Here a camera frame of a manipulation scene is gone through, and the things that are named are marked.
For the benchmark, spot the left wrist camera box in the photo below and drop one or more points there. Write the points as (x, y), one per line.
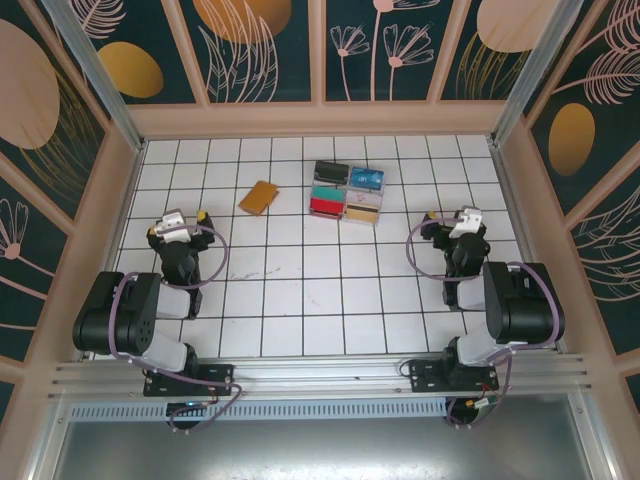
(170, 225)

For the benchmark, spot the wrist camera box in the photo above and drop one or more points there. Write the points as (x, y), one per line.
(465, 222)
(170, 225)

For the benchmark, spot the gold card with stripe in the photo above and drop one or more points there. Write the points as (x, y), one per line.
(362, 214)

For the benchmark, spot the aluminium mounting rail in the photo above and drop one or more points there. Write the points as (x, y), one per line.
(310, 375)

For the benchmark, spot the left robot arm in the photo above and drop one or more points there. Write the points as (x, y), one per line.
(172, 302)

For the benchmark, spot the teal card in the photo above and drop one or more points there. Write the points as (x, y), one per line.
(328, 192)

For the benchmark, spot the aluminium frame post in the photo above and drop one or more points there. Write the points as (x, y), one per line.
(95, 75)
(532, 75)

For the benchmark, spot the tan leather card holder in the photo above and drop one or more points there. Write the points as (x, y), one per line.
(259, 199)

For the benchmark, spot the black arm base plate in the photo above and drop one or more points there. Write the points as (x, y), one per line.
(425, 377)
(215, 377)

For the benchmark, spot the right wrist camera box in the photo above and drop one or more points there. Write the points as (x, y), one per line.
(465, 222)

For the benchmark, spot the clear acrylic card organizer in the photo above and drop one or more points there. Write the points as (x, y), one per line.
(345, 192)

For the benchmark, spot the plain red card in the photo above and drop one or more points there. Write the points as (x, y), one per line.
(326, 205)

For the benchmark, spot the black controller module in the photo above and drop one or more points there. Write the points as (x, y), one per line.
(475, 406)
(187, 409)

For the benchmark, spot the silver card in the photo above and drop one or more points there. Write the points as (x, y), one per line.
(365, 196)

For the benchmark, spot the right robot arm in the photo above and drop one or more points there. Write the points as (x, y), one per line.
(520, 300)

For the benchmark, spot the blue card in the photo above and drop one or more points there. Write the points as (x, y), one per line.
(367, 178)

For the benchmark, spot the grey metal sheet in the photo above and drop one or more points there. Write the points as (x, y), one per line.
(320, 450)

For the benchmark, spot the black card stack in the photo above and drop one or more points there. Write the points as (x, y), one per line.
(331, 171)

